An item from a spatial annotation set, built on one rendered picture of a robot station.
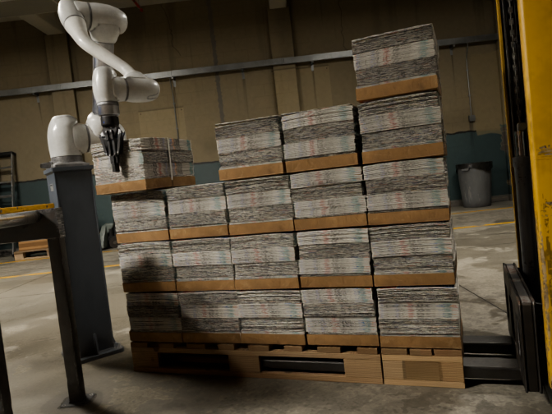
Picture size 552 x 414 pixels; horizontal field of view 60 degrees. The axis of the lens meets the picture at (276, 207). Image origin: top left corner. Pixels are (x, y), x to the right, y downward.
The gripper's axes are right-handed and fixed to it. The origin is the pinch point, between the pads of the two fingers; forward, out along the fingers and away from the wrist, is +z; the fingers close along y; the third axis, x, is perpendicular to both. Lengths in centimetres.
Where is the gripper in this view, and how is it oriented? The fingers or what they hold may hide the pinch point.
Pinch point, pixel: (115, 163)
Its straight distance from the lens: 219.2
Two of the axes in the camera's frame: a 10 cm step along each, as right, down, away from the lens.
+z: 1.1, 9.9, 0.5
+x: -3.6, 0.9, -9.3
